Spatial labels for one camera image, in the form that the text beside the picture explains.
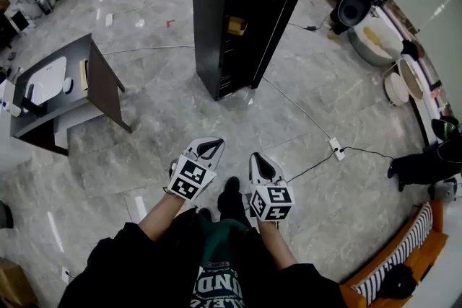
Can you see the striped cushion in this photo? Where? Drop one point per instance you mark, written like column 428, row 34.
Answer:
column 408, row 241

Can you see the beige flat tray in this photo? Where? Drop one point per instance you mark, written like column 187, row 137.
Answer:
column 83, row 74

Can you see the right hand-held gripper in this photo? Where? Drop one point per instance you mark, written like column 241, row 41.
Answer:
column 272, row 203

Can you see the round white side table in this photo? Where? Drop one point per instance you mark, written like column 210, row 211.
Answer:
column 394, row 92

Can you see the black power adapter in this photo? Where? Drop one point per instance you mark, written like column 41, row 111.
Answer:
column 310, row 27

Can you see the white soap dish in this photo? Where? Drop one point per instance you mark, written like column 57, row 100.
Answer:
column 68, row 85

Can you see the white paper sheet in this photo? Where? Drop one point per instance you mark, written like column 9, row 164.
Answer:
column 109, row 19

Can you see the black bag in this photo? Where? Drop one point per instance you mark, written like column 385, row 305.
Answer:
column 397, row 281

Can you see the white power strip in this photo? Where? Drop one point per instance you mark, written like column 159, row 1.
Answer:
column 336, row 148

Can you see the person's black and green top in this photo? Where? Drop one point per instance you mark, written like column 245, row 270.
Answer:
column 151, row 274

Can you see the round beige side table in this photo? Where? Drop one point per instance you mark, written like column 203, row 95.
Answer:
column 411, row 77

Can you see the dark wooden side table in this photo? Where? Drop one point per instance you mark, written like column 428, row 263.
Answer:
column 101, row 83

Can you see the black mini fridge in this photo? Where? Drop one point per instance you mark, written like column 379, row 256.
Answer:
column 223, row 21

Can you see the white sink basin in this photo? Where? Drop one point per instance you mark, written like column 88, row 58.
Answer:
column 47, row 79

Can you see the grey oval bathtub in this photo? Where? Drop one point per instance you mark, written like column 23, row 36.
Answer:
column 375, row 43

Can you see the black faucet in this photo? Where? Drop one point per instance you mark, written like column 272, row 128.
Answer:
column 30, row 97

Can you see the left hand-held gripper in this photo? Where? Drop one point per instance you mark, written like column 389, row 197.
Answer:
column 190, row 178

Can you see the yellow plastic container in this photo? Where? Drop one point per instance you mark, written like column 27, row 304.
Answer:
column 236, row 25

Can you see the white cabinet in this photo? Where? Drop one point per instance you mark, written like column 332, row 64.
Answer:
column 9, row 97

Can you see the person's right forearm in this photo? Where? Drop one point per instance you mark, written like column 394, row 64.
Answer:
column 276, row 245

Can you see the person's right leg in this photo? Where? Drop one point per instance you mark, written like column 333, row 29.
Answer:
column 231, row 198

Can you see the person's left leg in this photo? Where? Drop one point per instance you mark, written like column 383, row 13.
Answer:
column 205, row 213

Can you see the person's left forearm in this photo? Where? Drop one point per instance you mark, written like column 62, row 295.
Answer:
column 162, row 216

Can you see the person's leg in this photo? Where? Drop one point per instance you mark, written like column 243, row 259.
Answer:
column 205, row 213
column 231, row 198

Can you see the orange striped sofa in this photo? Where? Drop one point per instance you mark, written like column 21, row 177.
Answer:
column 429, row 249

